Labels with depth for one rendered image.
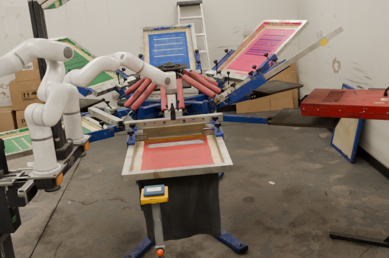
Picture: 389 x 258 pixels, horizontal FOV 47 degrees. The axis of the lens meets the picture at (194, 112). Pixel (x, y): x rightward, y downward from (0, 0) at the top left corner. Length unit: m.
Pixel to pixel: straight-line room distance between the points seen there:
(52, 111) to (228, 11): 5.23
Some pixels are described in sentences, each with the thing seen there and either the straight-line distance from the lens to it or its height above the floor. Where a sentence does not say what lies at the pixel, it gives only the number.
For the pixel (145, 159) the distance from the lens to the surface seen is 2.65.
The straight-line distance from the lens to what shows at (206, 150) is 2.72.
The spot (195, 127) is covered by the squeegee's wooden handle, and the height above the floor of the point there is 1.03.
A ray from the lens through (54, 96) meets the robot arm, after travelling 2.02.
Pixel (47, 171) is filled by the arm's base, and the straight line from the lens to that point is 2.15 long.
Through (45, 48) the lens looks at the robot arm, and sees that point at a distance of 2.00.
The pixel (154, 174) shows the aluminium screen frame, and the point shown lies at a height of 0.98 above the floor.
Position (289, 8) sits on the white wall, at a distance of 7.18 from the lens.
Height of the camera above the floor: 1.87
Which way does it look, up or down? 15 degrees down
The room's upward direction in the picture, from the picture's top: 4 degrees counter-clockwise
